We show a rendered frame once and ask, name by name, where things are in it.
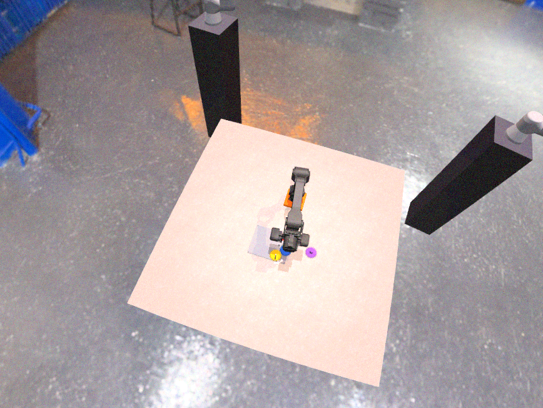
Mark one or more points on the purple gear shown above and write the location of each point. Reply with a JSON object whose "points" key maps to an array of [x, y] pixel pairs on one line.
{"points": [[311, 253]]}

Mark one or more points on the yellow gear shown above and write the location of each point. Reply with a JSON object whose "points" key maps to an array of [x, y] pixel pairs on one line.
{"points": [[277, 257]]}

